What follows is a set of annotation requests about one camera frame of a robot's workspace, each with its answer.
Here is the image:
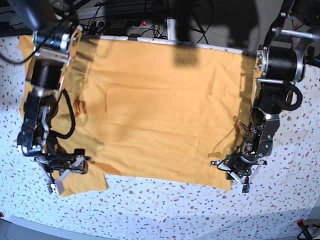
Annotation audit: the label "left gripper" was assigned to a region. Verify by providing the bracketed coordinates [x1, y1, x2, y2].
[210, 153, 267, 187]

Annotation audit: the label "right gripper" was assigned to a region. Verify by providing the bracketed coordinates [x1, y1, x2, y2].
[34, 148, 91, 180]

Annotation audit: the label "yellow T-shirt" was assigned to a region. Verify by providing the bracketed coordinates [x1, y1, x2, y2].
[18, 34, 263, 198]

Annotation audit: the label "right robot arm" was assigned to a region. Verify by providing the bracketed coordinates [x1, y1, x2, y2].
[9, 0, 90, 177]

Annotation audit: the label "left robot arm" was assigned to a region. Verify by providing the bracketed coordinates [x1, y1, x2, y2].
[210, 0, 320, 193]

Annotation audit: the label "terrazzo patterned tablecloth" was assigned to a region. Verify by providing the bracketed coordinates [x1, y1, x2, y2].
[0, 34, 320, 240]

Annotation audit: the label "red clamp bottom right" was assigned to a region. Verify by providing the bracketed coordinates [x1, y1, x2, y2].
[296, 219, 313, 240]

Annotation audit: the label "black table clamp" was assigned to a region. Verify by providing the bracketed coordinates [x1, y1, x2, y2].
[128, 33, 140, 41]

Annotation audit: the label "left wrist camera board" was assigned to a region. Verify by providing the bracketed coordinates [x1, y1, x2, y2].
[241, 183, 251, 194]

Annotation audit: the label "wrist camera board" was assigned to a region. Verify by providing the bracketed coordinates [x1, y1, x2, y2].
[48, 176, 65, 195]
[241, 183, 251, 194]

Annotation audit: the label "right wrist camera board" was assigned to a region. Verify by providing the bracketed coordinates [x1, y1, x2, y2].
[48, 176, 65, 195]

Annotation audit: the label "black cables under desk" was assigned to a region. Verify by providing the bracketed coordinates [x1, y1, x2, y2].
[74, 0, 216, 45]

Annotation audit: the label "white table leg post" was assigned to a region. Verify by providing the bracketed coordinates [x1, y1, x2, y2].
[166, 17, 177, 41]

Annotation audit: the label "power strip with red switch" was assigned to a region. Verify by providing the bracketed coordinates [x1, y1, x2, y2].
[90, 19, 153, 29]

